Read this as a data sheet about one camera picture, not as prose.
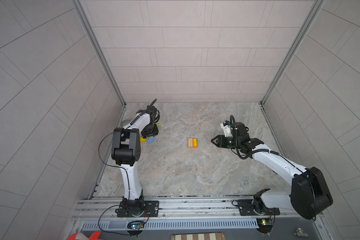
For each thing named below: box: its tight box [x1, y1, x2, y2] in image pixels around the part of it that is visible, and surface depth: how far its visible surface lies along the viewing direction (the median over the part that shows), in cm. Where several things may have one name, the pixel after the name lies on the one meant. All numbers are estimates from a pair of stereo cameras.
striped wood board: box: [171, 232, 226, 240], surface depth 64 cm
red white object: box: [66, 231, 102, 240], surface depth 61 cm
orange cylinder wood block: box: [192, 138, 198, 148], surface depth 95 cm
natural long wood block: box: [188, 138, 193, 149], surface depth 95 cm
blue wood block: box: [147, 136, 156, 145], surface depth 96 cm
